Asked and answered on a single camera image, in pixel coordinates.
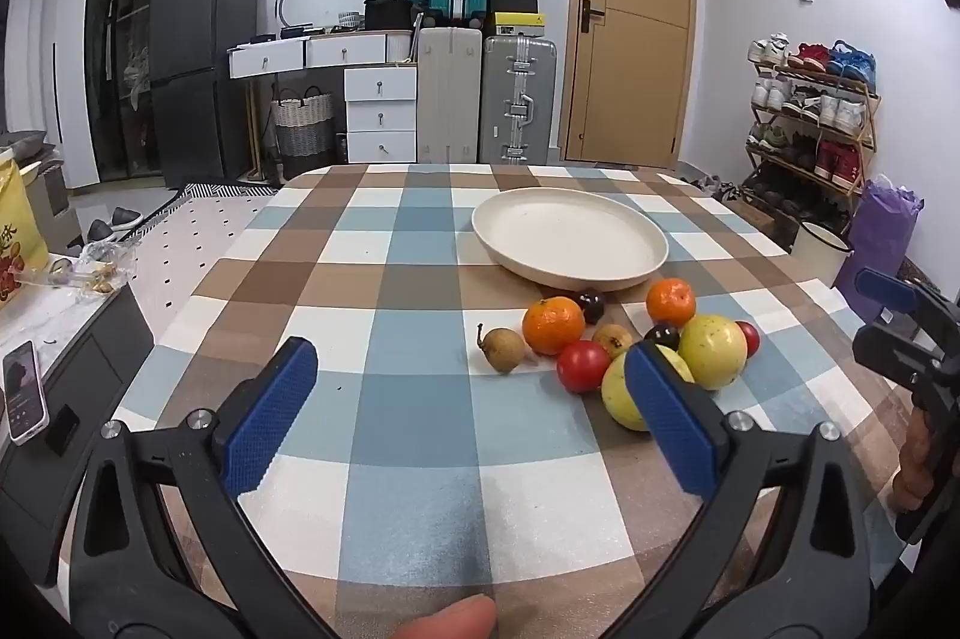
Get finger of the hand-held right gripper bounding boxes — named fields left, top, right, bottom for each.
left=855, top=268, right=960, bottom=331
left=852, top=318, right=960, bottom=411

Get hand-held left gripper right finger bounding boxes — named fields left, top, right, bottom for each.
left=622, top=341, right=876, bottom=639

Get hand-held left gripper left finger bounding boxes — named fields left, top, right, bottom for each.
left=41, top=337, right=338, bottom=639

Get green guava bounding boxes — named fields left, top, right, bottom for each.
left=601, top=345, right=697, bottom=433

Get yellow guava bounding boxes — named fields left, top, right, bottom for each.
left=679, top=314, right=749, bottom=391

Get orange mandarin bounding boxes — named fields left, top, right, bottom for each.
left=646, top=279, right=697, bottom=325
left=523, top=296, right=586, bottom=356

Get brown longan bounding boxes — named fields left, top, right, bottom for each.
left=477, top=322, right=526, bottom=374
left=592, top=324, right=632, bottom=361

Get cream round plate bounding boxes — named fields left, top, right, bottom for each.
left=471, top=187, right=670, bottom=293

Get person's right hand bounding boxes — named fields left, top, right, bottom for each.
left=892, top=410, right=935, bottom=514

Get person's left hand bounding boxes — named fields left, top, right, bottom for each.
left=390, top=594, right=498, bottom=639

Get patterned doormat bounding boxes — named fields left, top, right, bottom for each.
left=896, top=256, right=946, bottom=296

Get purple bag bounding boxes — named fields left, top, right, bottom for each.
left=836, top=178, right=923, bottom=325

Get white bucket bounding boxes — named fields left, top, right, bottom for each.
left=791, top=219, right=854, bottom=287

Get wooden shoe rack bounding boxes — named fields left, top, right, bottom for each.
left=742, top=58, right=882, bottom=235

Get checked tablecloth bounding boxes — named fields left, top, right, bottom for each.
left=116, top=163, right=912, bottom=639

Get black side table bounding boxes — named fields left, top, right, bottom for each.
left=0, top=286, right=155, bottom=539

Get rows of shoes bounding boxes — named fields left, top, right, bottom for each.
left=746, top=33, right=878, bottom=220

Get grey shoes on floor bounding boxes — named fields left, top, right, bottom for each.
left=690, top=174, right=743, bottom=203

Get white dotted rug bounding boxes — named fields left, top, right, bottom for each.
left=71, top=193, right=278, bottom=340

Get clear plastic wrapper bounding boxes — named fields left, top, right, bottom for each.
left=49, top=238, right=140, bottom=295

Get striped mat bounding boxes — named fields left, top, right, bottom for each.
left=184, top=181, right=282, bottom=199

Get smartphone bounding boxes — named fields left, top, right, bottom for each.
left=2, top=340, right=50, bottom=445

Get woven laundry basket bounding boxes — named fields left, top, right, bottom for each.
left=271, top=88, right=335, bottom=179

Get yellow bag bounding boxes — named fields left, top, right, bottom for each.
left=0, top=159, right=50, bottom=310

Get wooden door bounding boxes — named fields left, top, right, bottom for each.
left=559, top=0, right=702, bottom=167

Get white dressing table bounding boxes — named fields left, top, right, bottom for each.
left=229, top=31, right=418, bottom=164

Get silver suitcase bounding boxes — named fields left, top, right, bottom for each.
left=480, top=36, right=559, bottom=166

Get beige suitcase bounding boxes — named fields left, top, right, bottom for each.
left=416, top=25, right=483, bottom=164

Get dark grey fridge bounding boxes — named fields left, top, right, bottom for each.
left=150, top=0, right=263, bottom=190

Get oval mirror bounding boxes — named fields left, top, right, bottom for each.
left=276, top=0, right=380, bottom=36

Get black storage box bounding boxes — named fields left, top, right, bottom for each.
left=365, top=0, right=421, bottom=32

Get yellow and black box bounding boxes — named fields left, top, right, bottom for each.
left=486, top=11, right=547, bottom=38

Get dark glass cabinet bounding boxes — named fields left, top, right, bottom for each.
left=82, top=0, right=188, bottom=182

